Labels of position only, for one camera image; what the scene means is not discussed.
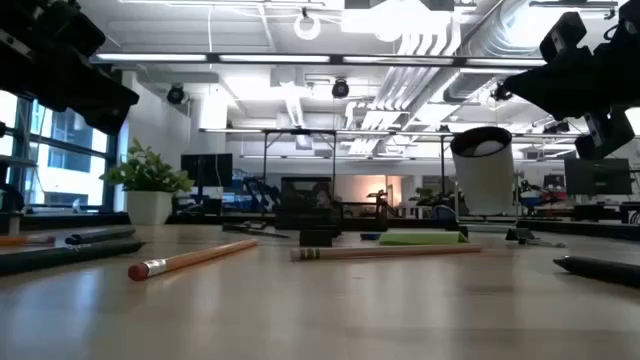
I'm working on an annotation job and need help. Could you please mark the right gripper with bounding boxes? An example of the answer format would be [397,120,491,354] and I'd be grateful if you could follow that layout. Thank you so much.
[502,0,640,161]

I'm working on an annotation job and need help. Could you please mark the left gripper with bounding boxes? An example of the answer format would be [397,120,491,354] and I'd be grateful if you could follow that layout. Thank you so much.
[0,0,141,136]

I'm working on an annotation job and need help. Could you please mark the black pen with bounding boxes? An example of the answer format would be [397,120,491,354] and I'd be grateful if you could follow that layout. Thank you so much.
[552,255,640,289]
[64,226,137,246]
[0,239,147,277]

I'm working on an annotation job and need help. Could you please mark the black binder clip silver handles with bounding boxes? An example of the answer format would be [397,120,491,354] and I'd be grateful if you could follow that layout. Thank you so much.
[504,227,567,249]

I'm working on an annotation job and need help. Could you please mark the orange pencil with eraser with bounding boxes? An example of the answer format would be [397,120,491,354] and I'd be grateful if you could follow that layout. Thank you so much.
[0,234,57,247]
[127,238,260,282]

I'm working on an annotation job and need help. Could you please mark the green sticky note pad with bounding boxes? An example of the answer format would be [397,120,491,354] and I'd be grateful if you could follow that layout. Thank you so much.
[378,230,470,247]

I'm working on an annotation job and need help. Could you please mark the tan pencil green striped ferrule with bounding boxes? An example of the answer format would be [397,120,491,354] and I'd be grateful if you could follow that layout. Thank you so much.
[289,243,484,263]

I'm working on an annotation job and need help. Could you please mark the black mesh desk organizer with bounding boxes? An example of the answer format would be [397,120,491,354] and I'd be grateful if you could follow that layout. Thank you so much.
[277,176,384,232]

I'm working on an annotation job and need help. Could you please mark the black computer monitor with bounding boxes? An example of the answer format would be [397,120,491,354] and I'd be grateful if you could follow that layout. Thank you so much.
[180,152,234,189]
[563,157,634,197]

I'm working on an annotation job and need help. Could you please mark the green plant in white pot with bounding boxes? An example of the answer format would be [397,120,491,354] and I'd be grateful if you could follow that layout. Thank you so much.
[99,137,195,226]

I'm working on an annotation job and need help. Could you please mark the black rail with light strips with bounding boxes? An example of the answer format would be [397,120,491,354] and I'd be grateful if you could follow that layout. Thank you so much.
[92,51,549,69]

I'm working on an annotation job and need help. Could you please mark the silver ventilation duct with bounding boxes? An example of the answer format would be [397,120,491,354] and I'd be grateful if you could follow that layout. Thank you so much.
[442,0,551,104]

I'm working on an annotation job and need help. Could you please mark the large window black frame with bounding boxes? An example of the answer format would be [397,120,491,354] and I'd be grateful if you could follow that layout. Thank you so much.
[0,89,121,214]

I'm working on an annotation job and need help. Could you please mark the black aluminium table frame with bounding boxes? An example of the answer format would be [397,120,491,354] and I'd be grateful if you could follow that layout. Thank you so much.
[0,210,640,242]

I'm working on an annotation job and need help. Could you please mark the black metal frame stand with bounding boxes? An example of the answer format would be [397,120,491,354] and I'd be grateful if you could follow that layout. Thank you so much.
[198,127,584,221]

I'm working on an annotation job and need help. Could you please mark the white ring lamp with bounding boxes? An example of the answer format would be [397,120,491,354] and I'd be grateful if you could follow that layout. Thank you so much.
[293,11,322,42]

